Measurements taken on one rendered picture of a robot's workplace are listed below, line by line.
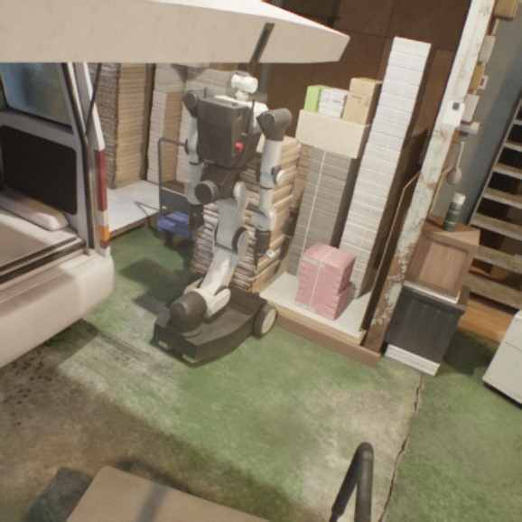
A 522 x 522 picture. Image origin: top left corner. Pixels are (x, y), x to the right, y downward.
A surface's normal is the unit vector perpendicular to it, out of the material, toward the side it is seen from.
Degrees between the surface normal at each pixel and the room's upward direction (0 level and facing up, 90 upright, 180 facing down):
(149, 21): 106
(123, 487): 0
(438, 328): 90
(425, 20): 90
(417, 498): 0
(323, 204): 90
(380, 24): 90
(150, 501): 0
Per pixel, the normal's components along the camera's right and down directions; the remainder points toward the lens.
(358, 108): -0.48, 0.34
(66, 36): 0.76, 0.59
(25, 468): 0.15, -0.87
